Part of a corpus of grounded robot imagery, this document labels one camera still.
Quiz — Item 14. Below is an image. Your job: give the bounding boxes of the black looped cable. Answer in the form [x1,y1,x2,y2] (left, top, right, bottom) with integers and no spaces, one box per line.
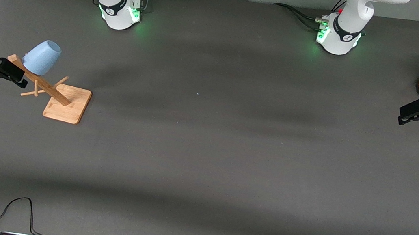
[0,194,60,235]

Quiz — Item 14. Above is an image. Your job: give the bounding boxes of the light blue cup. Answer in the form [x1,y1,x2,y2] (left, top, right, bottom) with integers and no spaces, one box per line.
[20,37,63,78]

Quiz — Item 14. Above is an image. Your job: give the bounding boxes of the dark grey table cloth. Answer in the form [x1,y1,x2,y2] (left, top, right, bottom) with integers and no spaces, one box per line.
[0,0,419,235]

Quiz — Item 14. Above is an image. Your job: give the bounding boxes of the black left arm base cables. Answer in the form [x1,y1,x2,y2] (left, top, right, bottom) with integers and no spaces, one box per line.
[269,0,347,36]

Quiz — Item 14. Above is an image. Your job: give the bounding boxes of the wooden cup rack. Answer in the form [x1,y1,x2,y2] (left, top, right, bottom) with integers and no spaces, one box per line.
[0,53,97,127]

